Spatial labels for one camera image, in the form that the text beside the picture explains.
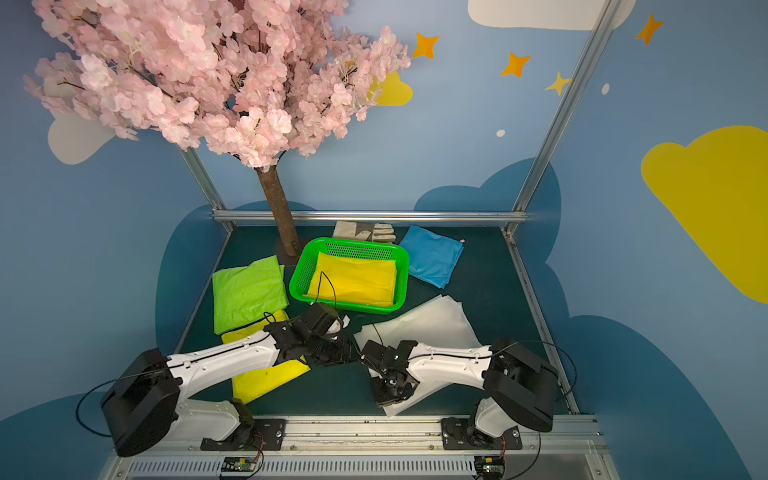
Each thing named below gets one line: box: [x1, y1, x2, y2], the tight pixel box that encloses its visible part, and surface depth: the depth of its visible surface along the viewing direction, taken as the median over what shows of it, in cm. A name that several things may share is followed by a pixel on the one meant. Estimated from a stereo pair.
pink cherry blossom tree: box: [24, 0, 411, 257], surface depth 54 cm
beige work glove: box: [333, 221, 396, 243], surface depth 122 cm
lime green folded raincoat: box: [212, 255, 289, 335], surface depth 100 cm
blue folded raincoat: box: [400, 225, 464, 289], surface depth 114 cm
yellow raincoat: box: [302, 252, 397, 307], surface depth 106 cm
